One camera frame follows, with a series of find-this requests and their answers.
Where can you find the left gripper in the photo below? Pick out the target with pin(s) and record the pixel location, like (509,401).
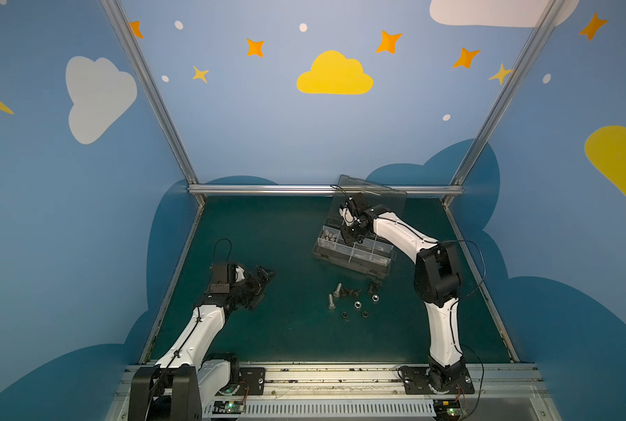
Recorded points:
(252,287)

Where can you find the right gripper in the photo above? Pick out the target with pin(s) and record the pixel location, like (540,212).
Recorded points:
(352,226)

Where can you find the silver wing nut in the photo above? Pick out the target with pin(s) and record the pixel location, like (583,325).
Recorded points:
(330,235)

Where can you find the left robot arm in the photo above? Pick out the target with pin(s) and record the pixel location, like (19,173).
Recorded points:
(185,381)

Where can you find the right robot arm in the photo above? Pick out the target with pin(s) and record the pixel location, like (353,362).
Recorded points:
(437,281)

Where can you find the clear plastic organizer box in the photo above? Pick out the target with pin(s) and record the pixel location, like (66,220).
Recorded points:
(374,255)

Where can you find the black hex bolt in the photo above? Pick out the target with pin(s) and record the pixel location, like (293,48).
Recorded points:
(372,289)
(351,292)

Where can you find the left circuit board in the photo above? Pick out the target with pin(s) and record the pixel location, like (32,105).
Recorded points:
(228,408)

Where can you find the circuit board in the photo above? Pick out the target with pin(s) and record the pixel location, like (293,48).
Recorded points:
(448,411)
(228,408)

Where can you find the right circuit board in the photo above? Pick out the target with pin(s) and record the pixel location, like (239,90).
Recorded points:
(448,411)

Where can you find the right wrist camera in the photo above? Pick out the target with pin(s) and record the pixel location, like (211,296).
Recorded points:
(347,215)

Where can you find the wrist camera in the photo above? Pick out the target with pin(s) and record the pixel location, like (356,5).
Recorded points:
(224,277)
(347,215)

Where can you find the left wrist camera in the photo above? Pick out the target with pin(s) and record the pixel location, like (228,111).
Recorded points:
(224,277)

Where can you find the rear aluminium frame bar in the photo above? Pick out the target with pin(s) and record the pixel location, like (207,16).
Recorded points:
(317,190)

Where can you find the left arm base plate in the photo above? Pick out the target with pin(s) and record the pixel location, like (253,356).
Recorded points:
(249,381)

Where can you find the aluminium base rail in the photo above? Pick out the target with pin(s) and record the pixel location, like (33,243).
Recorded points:
(372,391)

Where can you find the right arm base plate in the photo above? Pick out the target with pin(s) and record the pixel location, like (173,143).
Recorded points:
(428,381)

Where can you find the left aluminium frame post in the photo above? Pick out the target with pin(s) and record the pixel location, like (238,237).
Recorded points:
(121,25)

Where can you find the aluminium frame post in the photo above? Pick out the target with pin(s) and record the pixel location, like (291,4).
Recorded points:
(522,66)
(121,25)

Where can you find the right aluminium frame post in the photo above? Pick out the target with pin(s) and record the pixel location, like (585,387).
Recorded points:
(522,66)

